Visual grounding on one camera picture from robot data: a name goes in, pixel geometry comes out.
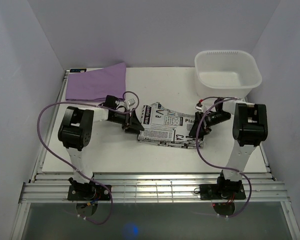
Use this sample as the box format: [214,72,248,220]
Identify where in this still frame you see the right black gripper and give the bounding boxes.
[188,111,231,138]

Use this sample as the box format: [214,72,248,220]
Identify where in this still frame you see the folded purple trousers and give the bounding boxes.
[65,62,127,102]

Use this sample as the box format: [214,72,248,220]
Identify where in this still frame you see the newspaper print trousers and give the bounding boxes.
[137,102,196,149]

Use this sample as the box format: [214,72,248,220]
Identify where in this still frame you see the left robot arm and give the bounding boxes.
[57,95,145,201]

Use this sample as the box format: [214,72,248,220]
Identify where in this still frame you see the white plastic basket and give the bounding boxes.
[194,50,263,99]

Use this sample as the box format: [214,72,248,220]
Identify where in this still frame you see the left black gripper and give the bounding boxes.
[109,107,144,134]

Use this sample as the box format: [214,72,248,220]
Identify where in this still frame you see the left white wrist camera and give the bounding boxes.
[124,98,136,109]

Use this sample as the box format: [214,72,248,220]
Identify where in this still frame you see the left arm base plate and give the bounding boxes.
[66,185,112,202]

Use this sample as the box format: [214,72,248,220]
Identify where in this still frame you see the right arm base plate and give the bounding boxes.
[199,183,246,200]

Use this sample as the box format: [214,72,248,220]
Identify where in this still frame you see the dark label sticker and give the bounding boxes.
[69,68,87,73]

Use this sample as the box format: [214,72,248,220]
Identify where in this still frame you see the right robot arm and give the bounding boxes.
[189,97,268,203]

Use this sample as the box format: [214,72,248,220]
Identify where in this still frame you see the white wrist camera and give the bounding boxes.
[195,101,207,113]
[124,98,136,109]

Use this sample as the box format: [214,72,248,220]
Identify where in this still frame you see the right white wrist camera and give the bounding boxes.
[195,101,207,113]

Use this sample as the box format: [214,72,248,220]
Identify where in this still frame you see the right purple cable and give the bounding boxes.
[195,96,253,219]

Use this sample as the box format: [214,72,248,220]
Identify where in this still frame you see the aluminium rail frame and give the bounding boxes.
[19,172,300,240]

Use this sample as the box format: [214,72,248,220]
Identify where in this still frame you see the purple cable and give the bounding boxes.
[195,96,253,219]
[37,91,141,225]

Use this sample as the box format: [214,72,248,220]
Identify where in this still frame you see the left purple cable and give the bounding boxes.
[37,91,141,225]

